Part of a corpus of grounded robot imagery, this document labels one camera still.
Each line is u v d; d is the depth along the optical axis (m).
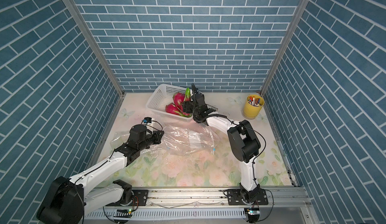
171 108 1.00
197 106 0.73
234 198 0.73
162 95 1.15
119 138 0.87
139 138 0.66
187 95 0.89
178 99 0.96
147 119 0.75
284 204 0.76
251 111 0.99
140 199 0.74
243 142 0.52
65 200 0.45
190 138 0.89
